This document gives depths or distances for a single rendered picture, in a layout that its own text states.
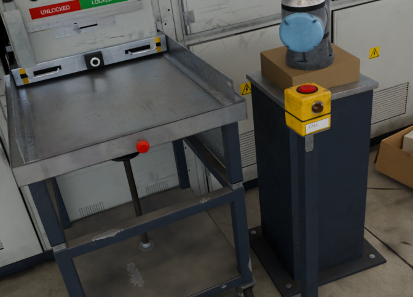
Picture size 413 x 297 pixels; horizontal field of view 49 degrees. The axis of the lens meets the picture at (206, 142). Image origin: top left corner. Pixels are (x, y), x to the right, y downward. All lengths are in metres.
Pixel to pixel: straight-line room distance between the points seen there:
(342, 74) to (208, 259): 0.79
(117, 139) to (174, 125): 0.15
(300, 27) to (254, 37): 0.75
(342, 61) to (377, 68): 0.96
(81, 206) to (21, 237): 0.27
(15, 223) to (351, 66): 1.42
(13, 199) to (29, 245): 0.24
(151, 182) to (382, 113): 1.28
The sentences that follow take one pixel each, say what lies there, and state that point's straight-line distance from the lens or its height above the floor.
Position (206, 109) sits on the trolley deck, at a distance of 1.22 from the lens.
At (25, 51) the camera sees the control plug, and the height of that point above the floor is 0.97.
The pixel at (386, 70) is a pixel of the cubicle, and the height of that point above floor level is 0.44.
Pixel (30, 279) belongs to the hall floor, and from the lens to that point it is 2.13.
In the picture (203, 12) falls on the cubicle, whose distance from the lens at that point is 1.86.
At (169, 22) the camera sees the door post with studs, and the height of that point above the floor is 0.90.
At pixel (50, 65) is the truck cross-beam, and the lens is 1.65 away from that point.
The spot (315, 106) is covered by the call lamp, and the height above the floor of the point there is 0.88.
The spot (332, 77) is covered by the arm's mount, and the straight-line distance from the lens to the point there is 1.47.
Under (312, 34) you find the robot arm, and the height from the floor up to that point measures 0.97.
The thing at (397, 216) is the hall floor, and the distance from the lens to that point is 2.17.
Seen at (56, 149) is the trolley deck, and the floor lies 0.82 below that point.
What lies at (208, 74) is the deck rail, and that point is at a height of 0.85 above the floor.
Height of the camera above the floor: 1.34
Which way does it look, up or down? 29 degrees down
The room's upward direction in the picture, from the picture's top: 8 degrees counter-clockwise
